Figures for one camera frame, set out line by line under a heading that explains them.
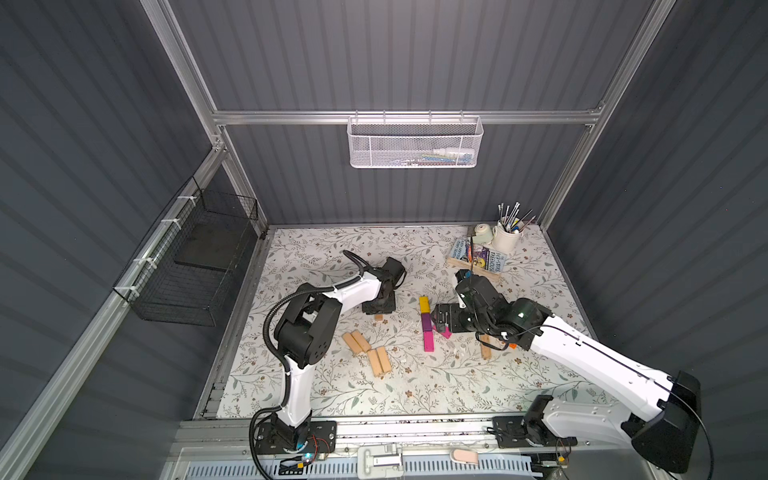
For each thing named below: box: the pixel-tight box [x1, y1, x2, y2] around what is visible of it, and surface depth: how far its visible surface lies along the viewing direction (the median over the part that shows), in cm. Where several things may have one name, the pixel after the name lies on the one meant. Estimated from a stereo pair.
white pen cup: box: [493, 219, 523, 254], surface depth 110 cm
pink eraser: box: [453, 449, 479, 464], surface depth 71 cm
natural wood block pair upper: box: [342, 329, 371, 355], surface depth 91 cm
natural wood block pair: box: [367, 347, 392, 377], surface depth 87 cm
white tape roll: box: [472, 223, 493, 245], surface depth 111 cm
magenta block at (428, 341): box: [423, 330, 435, 353], surface depth 91 cm
